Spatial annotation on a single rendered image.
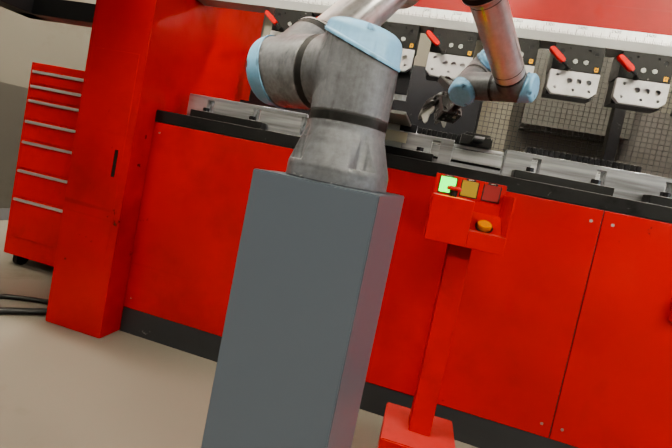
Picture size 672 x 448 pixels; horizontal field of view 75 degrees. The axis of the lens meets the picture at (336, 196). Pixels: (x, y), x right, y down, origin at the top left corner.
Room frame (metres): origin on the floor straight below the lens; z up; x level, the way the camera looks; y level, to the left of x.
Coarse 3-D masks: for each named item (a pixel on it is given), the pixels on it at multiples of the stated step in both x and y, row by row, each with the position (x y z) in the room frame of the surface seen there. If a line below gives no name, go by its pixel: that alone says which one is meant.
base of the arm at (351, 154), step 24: (312, 120) 0.62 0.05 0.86; (336, 120) 0.59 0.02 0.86; (360, 120) 0.59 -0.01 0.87; (312, 144) 0.60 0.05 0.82; (336, 144) 0.58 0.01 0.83; (360, 144) 0.59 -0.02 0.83; (384, 144) 0.63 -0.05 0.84; (288, 168) 0.62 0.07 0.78; (312, 168) 0.58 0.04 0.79; (336, 168) 0.57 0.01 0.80; (360, 168) 0.60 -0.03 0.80; (384, 168) 0.62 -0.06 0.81; (384, 192) 0.62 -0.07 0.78
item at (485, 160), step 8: (432, 144) 1.81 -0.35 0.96; (440, 144) 1.81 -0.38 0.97; (456, 144) 1.80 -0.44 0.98; (432, 152) 1.81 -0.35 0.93; (456, 152) 1.79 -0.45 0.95; (464, 152) 1.78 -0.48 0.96; (472, 152) 1.78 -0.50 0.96; (480, 152) 1.77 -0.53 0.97; (488, 152) 1.77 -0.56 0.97; (496, 152) 1.76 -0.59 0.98; (456, 160) 1.80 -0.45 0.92; (464, 160) 1.78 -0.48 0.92; (472, 160) 1.78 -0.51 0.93; (480, 160) 1.77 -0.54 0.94; (488, 160) 1.76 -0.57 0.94; (496, 160) 1.76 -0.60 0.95; (536, 160) 1.73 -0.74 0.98; (472, 168) 1.78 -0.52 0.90; (480, 168) 1.77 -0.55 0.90; (488, 168) 1.77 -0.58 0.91; (496, 168) 1.76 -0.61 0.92
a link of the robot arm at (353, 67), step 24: (336, 24) 0.61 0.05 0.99; (360, 24) 0.59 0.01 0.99; (312, 48) 0.64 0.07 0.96; (336, 48) 0.60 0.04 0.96; (360, 48) 0.59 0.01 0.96; (384, 48) 0.60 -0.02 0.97; (312, 72) 0.63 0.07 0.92; (336, 72) 0.60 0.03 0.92; (360, 72) 0.59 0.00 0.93; (384, 72) 0.60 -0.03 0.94; (312, 96) 0.64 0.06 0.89; (336, 96) 0.60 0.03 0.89; (360, 96) 0.59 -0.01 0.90; (384, 96) 0.61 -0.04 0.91; (384, 120) 0.62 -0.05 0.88
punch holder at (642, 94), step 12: (636, 60) 1.42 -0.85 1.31; (648, 60) 1.41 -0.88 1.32; (660, 60) 1.40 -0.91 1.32; (612, 72) 1.48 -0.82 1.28; (624, 72) 1.42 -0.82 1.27; (648, 72) 1.41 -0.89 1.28; (660, 72) 1.40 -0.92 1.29; (612, 84) 1.47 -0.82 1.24; (624, 84) 1.43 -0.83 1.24; (636, 84) 1.41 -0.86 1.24; (648, 84) 1.40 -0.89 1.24; (660, 84) 1.40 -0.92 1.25; (612, 96) 1.43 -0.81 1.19; (624, 96) 1.42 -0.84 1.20; (636, 96) 1.41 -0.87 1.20; (648, 96) 1.40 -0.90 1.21; (660, 96) 1.39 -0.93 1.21; (624, 108) 1.48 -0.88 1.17; (636, 108) 1.45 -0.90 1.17; (648, 108) 1.42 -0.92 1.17
